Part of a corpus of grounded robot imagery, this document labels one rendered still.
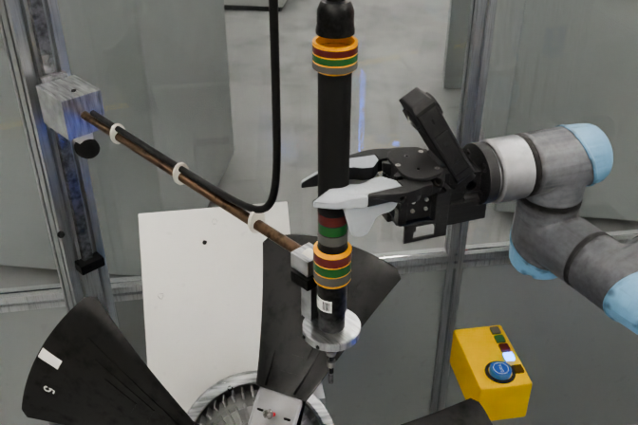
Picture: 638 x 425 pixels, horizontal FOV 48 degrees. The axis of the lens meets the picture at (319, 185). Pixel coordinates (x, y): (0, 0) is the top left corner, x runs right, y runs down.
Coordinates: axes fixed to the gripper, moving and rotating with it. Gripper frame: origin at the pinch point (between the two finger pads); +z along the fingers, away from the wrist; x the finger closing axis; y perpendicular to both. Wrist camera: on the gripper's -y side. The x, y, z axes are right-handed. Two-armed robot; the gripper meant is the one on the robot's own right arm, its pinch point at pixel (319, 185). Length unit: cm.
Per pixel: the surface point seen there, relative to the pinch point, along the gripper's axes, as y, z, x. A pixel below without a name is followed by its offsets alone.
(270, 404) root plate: 39.9, 4.6, 8.3
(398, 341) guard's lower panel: 92, -44, 64
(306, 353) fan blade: 32.7, -1.2, 9.2
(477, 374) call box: 58, -37, 19
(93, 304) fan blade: 22.8, 25.4, 17.1
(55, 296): 66, 37, 78
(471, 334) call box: 58, -41, 29
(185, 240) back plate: 33, 10, 43
